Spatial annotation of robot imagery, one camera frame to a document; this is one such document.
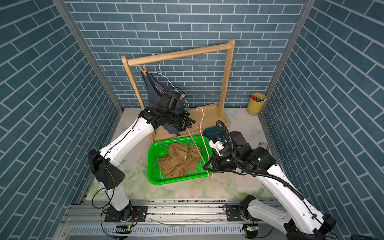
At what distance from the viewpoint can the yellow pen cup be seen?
43.8 inches

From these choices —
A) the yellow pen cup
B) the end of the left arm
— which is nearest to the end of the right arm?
the end of the left arm

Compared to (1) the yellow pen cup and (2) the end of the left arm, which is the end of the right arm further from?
(1) the yellow pen cup
